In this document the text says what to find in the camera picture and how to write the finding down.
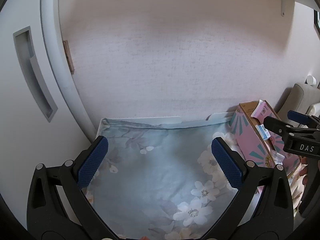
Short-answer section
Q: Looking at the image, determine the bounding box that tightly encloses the clear plastic packet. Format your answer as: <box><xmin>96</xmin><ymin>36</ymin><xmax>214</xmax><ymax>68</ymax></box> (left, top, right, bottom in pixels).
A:
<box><xmin>270</xmin><ymin>150</ymin><xmax>285</xmax><ymax>165</ymax></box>

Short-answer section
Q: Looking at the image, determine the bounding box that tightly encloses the blue white medicine box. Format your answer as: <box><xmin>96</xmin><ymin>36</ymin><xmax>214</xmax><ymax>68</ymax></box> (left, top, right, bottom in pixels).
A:
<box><xmin>255</xmin><ymin>124</ymin><xmax>271</xmax><ymax>141</ymax></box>

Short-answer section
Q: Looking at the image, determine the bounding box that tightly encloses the person's right hand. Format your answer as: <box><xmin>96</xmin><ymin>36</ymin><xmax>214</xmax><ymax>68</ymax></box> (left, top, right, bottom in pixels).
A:
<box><xmin>299</xmin><ymin>157</ymin><xmax>319</xmax><ymax>186</ymax></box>

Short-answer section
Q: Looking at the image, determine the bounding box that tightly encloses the grey headboard cushion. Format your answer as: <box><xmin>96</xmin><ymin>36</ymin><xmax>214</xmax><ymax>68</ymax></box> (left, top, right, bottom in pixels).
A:
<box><xmin>277</xmin><ymin>83</ymin><xmax>319</xmax><ymax>123</ymax></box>

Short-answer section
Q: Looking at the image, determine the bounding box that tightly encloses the pink patterned cardboard box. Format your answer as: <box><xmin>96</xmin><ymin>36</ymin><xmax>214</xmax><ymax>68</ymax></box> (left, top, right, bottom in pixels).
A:
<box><xmin>229</xmin><ymin>100</ymin><xmax>300</xmax><ymax>177</ymax></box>

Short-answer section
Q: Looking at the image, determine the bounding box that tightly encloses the white table tray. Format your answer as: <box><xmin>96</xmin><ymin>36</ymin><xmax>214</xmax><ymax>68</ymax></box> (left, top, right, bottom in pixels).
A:
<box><xmin>96</xmin><ymin>112</ymin><xmax>233</xmax><ymax>148</ymax></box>

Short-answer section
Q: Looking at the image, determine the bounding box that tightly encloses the white wardrobe door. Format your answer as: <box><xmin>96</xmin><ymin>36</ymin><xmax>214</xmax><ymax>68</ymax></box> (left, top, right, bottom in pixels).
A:
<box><xmin>1</xmin><ymin>0</ymin><xmax>95</xmax><ymax>226</ymax></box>

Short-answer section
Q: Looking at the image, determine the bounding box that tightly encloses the floral blue cloth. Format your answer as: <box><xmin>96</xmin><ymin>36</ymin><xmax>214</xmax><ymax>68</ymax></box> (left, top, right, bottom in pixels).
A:
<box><xmin>85</xmin><ymin>119</ymin><xmax>239</xmax><ymax>239</ymax></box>

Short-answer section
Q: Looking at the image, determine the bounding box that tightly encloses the brown door hinge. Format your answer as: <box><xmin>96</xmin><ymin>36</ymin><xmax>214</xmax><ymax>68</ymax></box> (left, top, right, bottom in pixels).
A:
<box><xmin>63</xmin><ymin>40</ymin><xmax>74</xmax><ymax>75</ymax></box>

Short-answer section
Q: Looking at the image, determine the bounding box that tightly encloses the white round wall knob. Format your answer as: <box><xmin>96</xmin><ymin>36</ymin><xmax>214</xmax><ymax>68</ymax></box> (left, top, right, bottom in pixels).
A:
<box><xmin>305</xmin><ymin>75</ymin><xmax>317</xmax><ymax>87</ymax></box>

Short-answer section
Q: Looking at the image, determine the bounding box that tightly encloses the framed wall picture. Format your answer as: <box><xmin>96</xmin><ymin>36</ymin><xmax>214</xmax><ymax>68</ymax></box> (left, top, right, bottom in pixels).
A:
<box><xmin>313</xmin><ymin>10</ymin><xmax>320</xmax><ymax>35</ymax></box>

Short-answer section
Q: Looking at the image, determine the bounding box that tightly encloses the grey recessed door handle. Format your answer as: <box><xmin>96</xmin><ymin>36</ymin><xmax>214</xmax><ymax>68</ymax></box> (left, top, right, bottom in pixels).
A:
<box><xmin>13</xmin><ymin>26</ymin><xmax>58</xmax><ymax>122</ymax></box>

